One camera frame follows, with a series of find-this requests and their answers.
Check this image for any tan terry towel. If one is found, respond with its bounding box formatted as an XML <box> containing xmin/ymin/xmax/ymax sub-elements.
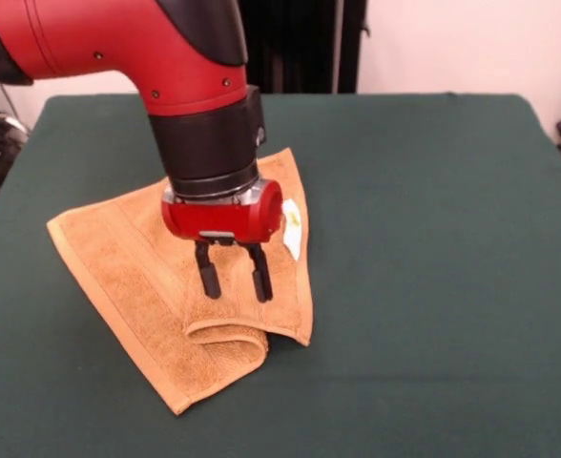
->
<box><xmin>46</xmin><ymin>147</ymin><xmax>314</xmax><ymax>416</ymax></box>

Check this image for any black robot pedestal stand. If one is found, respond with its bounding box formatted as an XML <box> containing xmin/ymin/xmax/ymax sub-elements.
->
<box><xmin>239</xmin><ymin>0</ymin><xmax>371</xmax><ymax>95</ymax></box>

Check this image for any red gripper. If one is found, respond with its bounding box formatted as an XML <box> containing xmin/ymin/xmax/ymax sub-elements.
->
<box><xmin>160</xmin><ymin>178</ymin><xmax>285</xmax><ymax>304</ymax></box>

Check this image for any dark green table cloth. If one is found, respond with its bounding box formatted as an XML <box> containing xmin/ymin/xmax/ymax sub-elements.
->
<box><xmin>0</xmin><ymin>93</ymin><xmax>561</xmax><ymax>458</ymax></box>

